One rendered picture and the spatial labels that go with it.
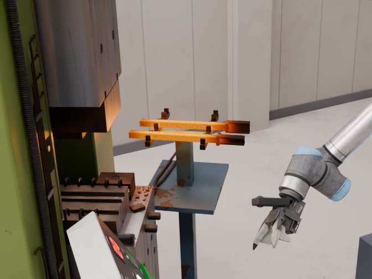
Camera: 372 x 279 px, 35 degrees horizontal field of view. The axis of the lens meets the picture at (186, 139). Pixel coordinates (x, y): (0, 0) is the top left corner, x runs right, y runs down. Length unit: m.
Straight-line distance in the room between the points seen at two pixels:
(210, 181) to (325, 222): 1.36
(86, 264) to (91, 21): 0.60
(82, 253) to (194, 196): 1.06
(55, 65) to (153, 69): 2.86
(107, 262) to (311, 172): 0.87
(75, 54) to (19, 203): 0.40
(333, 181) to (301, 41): 3.16
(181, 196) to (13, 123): 1.09
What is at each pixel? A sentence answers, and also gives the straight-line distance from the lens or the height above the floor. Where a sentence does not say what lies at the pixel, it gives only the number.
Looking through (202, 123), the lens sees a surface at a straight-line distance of 2.27.
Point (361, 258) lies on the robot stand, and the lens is 2.46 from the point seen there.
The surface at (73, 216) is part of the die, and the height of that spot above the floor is 0.98.
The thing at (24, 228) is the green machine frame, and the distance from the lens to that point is 1.47.
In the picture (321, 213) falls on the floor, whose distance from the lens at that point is 3.72.
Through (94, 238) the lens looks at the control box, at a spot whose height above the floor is 1.19.
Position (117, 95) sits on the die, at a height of 1.32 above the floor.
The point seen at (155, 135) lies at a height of 1.03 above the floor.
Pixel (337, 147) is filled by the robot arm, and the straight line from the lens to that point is 2.05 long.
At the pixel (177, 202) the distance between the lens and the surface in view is 2.27.
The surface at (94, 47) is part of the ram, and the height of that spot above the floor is 1.53.
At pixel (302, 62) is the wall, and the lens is 5.08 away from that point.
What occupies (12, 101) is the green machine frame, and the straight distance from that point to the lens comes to 1.37.
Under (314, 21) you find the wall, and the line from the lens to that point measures 5.05.
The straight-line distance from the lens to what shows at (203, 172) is 2.48.
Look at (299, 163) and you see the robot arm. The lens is 1.89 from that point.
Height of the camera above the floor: 1.91
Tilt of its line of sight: 24 degrees down
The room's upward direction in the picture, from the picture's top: 2 degrees counter-clockwise
